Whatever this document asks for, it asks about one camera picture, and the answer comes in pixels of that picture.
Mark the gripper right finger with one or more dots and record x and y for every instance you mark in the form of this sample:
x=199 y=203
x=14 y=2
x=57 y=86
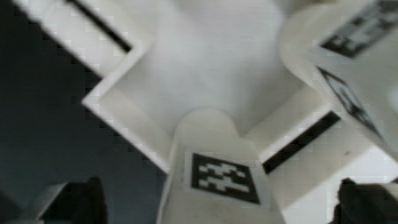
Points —
x=366 y=203

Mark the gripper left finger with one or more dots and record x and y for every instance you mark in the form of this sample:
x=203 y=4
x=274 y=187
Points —
x=68 y=204

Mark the white chair leg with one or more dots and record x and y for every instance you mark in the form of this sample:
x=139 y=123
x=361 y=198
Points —
x=217 y=191
x=340 y=53

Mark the white chair seat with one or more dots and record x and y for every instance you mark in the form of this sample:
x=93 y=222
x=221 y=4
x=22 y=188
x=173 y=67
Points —
x=183 y=54

